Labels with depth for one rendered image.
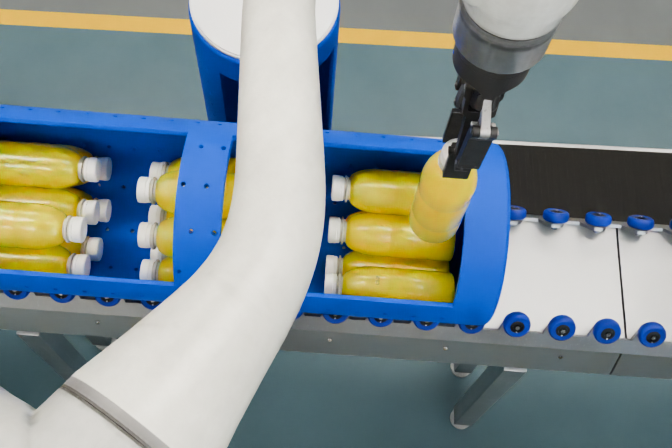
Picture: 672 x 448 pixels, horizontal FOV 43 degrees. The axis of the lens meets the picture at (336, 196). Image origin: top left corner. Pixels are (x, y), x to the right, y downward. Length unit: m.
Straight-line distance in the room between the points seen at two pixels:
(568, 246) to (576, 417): 0.98
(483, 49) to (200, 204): 0.56
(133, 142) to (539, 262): 0.73
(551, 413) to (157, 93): 1.52
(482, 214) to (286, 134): 0.68
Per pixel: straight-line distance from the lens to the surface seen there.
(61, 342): 1.96
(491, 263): 1.21
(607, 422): 2.48
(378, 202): 1.30
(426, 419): 2.36
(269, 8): 0.61
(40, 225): 1.32
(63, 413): 0.47
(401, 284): 1.29
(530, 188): 2.48
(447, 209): 1.05
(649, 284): 1.58
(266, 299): 0.50
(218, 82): 1.65
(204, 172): 1.20
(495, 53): 0.75
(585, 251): 1.56
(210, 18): 1.59
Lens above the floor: 2.30
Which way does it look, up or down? 65 degrees down
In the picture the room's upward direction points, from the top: 6 degrees clockwise
